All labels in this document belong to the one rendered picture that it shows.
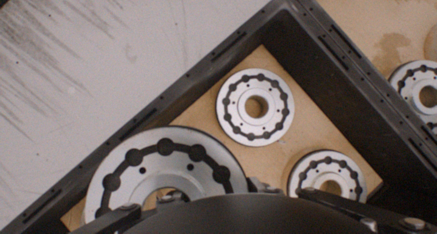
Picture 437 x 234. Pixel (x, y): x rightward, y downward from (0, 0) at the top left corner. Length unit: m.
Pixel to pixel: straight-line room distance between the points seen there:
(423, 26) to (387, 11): 0.06
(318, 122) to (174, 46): 0.30
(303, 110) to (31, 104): 0.49
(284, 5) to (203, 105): 0.16
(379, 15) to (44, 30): 0.59
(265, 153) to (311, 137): 0.07
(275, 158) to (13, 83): 0.51
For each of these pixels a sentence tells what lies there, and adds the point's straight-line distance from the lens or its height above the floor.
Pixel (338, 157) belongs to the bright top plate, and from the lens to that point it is 0.34.
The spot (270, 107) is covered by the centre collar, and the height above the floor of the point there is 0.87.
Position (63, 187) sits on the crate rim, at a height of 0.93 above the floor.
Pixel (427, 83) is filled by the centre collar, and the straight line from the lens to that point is 0.41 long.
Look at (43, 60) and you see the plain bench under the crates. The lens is 0.57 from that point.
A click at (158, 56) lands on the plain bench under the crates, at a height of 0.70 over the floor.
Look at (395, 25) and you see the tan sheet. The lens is 0.45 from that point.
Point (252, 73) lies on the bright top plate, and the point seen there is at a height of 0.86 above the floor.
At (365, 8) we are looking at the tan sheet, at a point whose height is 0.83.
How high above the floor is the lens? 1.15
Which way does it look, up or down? 86 degrees down
